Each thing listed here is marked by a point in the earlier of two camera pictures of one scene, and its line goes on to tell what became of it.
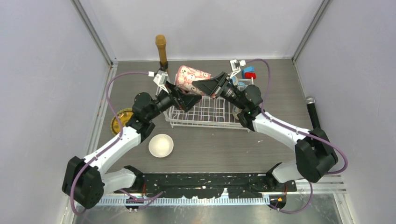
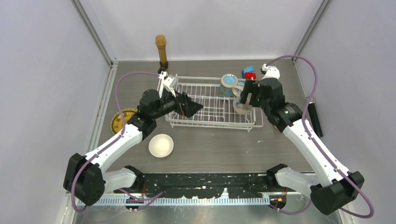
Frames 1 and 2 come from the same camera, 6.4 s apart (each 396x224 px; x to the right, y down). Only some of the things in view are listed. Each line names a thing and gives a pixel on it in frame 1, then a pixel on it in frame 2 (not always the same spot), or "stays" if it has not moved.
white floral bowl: [161, 145] stays
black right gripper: [213, 87] -> [251, 86]
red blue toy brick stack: [248, 72] stays
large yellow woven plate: [125, 115] stays
